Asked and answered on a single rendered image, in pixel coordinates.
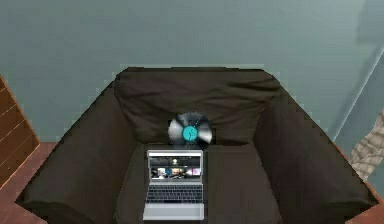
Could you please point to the brown wooden cabinet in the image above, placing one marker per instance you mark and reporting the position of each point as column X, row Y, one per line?
column 13, row 133

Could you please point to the dark brown armchair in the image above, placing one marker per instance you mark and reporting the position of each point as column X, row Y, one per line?
column 273, row 150

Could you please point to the grey mottled cloth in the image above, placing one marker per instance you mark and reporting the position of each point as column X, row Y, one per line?
column 368, row 150

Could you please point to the open silver laptop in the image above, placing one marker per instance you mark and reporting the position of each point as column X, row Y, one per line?
column 174, row 193

